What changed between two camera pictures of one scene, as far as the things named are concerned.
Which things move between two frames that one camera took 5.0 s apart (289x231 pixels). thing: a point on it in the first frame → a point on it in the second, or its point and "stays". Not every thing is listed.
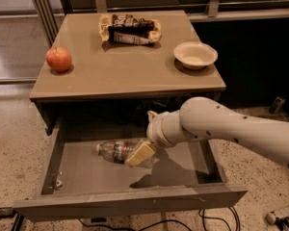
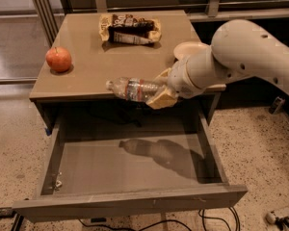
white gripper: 155,131 → 178,78
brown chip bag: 130,29 stays
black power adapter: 6,213 stays
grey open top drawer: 76,181 stays
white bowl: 196,55 stays
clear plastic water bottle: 118,152 → 133,89
